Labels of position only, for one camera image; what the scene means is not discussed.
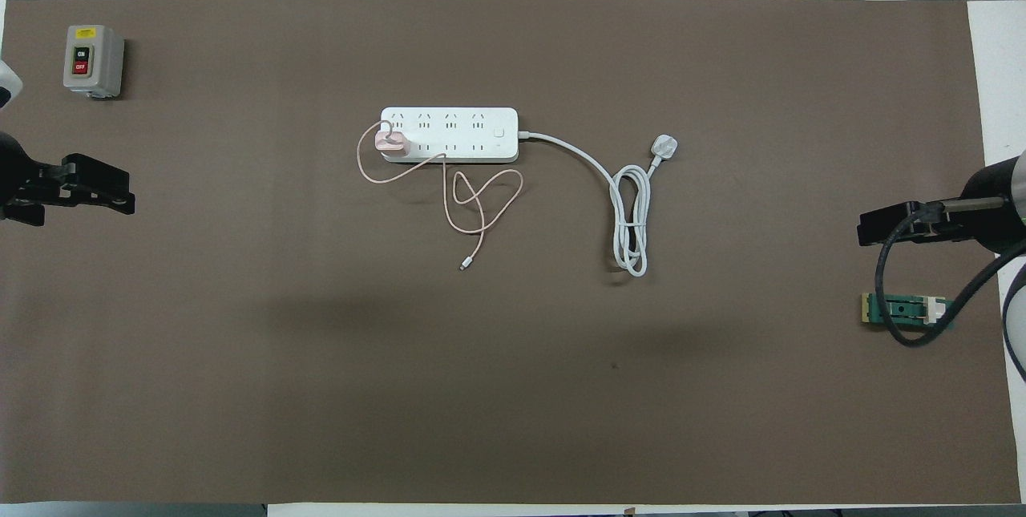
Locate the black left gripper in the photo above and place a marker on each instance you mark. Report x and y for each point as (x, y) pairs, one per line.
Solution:
(36, 184)

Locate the green circuit board module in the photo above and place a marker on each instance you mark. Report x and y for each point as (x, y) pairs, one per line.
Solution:
(902, 310)

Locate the pink charger adapter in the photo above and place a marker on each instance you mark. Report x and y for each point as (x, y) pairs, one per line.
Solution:
(393, 143)

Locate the grey on-off switch box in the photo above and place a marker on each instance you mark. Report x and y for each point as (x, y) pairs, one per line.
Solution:
(92, 60)

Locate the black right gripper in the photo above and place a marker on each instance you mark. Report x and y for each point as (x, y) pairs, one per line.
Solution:
(950, 227)

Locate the brown table mat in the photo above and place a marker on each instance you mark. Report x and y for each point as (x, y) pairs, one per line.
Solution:
(513, 389)

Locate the white power strip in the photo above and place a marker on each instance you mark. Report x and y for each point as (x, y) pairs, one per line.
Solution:
(461, 135)

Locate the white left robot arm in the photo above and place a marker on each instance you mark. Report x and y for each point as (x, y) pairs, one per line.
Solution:
(8, 164)

